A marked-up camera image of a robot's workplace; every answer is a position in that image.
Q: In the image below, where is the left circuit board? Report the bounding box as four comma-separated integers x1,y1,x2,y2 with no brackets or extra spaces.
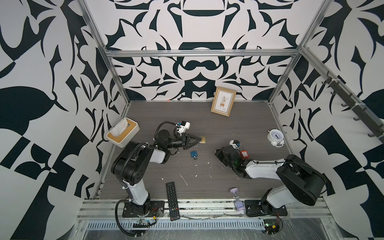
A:
133,217,157,228

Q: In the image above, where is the circuit board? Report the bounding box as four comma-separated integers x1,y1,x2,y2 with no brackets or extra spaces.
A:
133,217,157,228
263,221,283,236

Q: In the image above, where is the black remote control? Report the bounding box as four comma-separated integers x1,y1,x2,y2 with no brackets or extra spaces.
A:
166,182,181,222

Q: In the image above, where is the right circuit board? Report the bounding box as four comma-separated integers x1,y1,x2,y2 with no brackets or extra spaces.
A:
263,221,283,236

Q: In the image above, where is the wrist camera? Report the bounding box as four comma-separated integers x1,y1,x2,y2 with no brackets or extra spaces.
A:
230,140,242,149
177,121,191,135

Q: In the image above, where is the wall hook rail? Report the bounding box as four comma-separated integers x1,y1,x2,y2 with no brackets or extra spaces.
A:
322,71,384,144

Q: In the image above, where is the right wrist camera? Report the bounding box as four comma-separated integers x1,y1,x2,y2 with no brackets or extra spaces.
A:
230,140,242,149

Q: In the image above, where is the white alarm clock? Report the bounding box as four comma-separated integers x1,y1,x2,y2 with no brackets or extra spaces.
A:
267,129,285,148

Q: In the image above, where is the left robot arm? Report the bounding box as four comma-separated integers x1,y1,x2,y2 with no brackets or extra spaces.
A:
111,130,204,218

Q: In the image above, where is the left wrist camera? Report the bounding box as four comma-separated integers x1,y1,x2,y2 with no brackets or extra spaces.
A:
177,121,191,135

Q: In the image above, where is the purple hourglass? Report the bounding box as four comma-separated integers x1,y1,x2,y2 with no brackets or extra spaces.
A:
230,188,246,212

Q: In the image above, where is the wooden picture frame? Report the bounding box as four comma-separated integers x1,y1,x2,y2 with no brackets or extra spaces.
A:
211,87,237,117

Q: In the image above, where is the blue padlock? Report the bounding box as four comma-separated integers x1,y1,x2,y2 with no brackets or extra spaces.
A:
191,146,199,160

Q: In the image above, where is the red padlock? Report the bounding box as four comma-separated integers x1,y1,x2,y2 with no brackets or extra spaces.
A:
239,146,249,159

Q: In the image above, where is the white cable duct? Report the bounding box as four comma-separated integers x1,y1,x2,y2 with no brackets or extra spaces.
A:
87,219,265,231

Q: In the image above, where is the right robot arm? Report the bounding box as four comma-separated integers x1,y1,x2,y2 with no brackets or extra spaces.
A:
215,144,327,217

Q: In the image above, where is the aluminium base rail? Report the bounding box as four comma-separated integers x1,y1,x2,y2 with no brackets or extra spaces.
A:
77,199,333,220

